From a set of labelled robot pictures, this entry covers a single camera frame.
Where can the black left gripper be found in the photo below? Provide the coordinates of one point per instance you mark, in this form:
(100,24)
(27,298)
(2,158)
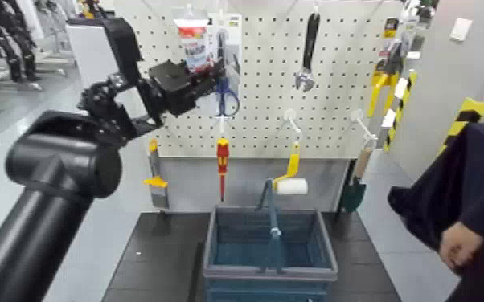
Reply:
(172,84)

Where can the red white glue tube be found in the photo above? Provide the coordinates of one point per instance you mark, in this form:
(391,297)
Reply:
(193,42)

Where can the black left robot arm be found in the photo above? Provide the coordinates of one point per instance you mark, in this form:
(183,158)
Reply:
(56,168)

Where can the person's bare hand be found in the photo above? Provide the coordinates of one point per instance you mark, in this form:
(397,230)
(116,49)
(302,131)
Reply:
(461,246)

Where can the white pegboard hook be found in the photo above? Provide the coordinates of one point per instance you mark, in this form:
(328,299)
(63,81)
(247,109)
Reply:
(292,120)
(222,124)
(362,124)

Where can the blue scissors in white package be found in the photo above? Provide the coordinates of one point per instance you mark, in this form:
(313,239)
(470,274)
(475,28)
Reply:
(234,38)

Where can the red yellow screwdriver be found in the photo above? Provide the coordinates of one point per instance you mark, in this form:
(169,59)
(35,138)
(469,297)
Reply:
(222,156)

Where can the white pegboard panel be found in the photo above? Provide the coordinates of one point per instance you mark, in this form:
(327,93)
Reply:
(267,126)

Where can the black adjustable wrench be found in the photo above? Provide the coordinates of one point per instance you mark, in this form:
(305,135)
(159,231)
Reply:
(309,42)

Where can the grey scraper with yellow guard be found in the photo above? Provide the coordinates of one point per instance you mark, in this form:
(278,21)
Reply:
(159,194)

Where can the yellow black background machine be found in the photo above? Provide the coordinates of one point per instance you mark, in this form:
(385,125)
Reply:
(90,8)

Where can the yellow pliers in package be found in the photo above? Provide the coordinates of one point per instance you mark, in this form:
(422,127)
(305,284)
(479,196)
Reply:
(387,67)

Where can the black humanoid robot on stand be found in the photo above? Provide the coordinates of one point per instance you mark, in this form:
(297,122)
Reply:
(16,67)

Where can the grey packaged hanging tool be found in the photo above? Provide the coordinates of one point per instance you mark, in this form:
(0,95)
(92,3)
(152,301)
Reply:
(406,42)

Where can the person in dark clothing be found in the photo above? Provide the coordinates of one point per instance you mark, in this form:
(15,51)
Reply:
(436,198)

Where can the yellow black striped wide corner guard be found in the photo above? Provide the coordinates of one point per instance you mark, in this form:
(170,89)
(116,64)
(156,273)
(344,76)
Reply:
(472,107)

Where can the yellow black striped slim post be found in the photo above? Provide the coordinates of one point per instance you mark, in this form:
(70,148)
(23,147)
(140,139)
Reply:
(392,137)

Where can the white wall switch plate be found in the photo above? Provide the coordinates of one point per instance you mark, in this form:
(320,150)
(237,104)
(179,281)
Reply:
(460,29)

